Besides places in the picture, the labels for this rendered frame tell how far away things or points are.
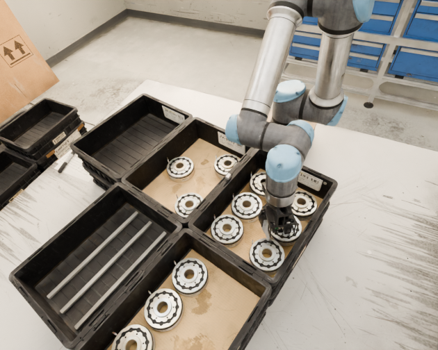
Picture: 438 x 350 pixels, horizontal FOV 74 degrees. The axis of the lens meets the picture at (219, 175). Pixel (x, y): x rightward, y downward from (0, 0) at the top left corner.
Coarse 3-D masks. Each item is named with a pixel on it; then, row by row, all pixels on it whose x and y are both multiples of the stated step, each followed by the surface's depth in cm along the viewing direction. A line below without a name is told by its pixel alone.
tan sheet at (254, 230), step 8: (248, 184) 105; (240, 192) 103; (264, 200) 101; (320, 200) 99; (248, 224) 95; (256, 224) 95; (304, 224) 94; (208, 232) 94; (248, 232) 93; (256, 232) 93; (248, 240) 91; (256, 240) 91; (232, 248) 90; (240, 248) 90; (248, 248) 90; (288, 248) 89; (240, 256) 88; (248, 256) 88; (264, 256) 88
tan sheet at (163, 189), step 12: (204, 144) 120; (180, 156) 117; (192, 156) 116; (204, 156) 116; (204, 168) 112; (156, 180) 110; (168, 180) 109; (192, 180) 108; (204, 180) 108; (216, 180) 108; (156, 192) 106; (168, 192) 106; (180, 192) 105; (204, 192) 104; (168, 204) 102
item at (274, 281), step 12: (252, 156) 100; (240, 168) 97; (228, 180) 95; (216, 192) 92; (204, 204) 89; (324, 204) 86; (312, 216) 84; (192, 228) 84; (300, 240) 80; (228, 252) 79; (288, 264) 76; (264, 276) 74; (276, 276) 74
